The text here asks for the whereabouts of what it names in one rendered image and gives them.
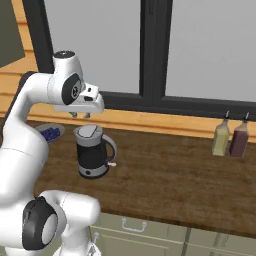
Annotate grey bowl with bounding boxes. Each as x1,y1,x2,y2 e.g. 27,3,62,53
34,122,66,145

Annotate blueberries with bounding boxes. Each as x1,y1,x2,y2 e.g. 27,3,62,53
39,126,62,141

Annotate silver drawer handle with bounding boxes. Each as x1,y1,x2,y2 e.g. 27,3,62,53
120,217,148,233

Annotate dark red vinegar bottle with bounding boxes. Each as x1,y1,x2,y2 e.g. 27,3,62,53
228,112,251,159

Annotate pale green drawer front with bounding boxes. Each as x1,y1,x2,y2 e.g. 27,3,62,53
89,212,192,252
185,227,256,256

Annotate black and silver electric kettle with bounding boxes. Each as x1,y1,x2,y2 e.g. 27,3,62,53
72,124,119,180

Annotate yellow oil bottle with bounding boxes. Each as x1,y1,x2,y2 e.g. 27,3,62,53
211,111,231,157

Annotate silver cupboard door handle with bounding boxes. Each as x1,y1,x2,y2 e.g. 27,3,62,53
92,232,101,248

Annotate dark green wall cupboard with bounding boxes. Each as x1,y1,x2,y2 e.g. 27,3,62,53
0,0,27,69

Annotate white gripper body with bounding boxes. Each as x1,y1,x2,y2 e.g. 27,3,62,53
53,93,106,115

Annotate black window frame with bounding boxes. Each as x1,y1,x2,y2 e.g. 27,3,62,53
21,0,256,122

